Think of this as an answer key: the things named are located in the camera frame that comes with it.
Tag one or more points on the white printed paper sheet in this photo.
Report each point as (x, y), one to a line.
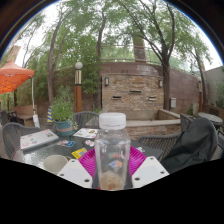
(86, 133)

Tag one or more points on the globe-topped wooden lamp post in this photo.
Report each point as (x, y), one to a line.
(78, 90)

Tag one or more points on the black wall lantern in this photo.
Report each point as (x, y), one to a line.
(106, 81)
(160, 83)

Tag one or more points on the black laptop with stickers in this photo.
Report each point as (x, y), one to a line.
(150, 150)

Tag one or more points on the tree with dark forked trunk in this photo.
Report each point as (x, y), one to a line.
(166, 90)

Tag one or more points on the clear plastic bottle white cap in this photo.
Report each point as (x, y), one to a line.
(112, 143)

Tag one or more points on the blue yellow striped cone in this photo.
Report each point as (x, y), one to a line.
(50, 115)

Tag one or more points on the green plant in blue pot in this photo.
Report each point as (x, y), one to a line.
(63, 110)

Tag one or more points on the grey wall utility box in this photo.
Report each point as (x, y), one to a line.
(173, 102)

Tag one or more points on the silver laptop with stickers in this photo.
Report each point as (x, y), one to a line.
(38, 139)

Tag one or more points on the black jacket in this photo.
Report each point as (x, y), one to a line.
(193, 143)

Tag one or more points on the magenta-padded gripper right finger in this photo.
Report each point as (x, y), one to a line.
(150, 171)

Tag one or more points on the slim wooden lamp post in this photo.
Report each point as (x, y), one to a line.
(201, 93)

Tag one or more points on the round grey patio table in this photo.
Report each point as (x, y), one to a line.
(211, 117)

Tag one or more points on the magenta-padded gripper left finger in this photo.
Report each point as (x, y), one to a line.
(75, 173)

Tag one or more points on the white ribbed mug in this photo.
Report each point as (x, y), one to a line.
(55, 163)

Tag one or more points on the wooden bench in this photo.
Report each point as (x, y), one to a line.
(25, 113)

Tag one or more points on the orange patio umbrella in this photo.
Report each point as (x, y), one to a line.
(13, 78)

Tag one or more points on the tree with slender leaning trunk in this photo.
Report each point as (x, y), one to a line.
(50, 83)

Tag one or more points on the grey wicker armchair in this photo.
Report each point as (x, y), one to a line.
(15, 136)
(85, 120)
(160, 141)

